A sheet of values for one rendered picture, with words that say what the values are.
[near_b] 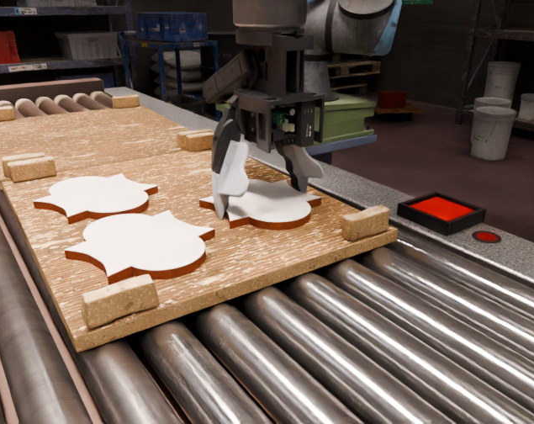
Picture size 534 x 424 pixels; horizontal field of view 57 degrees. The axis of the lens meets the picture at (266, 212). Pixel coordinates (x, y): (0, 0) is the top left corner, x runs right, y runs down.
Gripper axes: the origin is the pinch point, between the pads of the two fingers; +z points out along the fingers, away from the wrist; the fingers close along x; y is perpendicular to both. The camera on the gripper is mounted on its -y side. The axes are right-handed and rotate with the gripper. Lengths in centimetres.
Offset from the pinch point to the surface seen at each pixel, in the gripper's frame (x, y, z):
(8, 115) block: -19, -67, 0
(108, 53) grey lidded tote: 112, -450, 29
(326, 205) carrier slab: 6.9, 4.4, 0.5
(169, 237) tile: -13.6, 4.2, -0.6
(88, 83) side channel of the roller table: 6, -103, 1
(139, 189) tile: -11.5, -10.7, -0.5
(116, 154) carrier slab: -8.1, -31.3, 0.7
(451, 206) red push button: 21.0, 12.0, 1.3
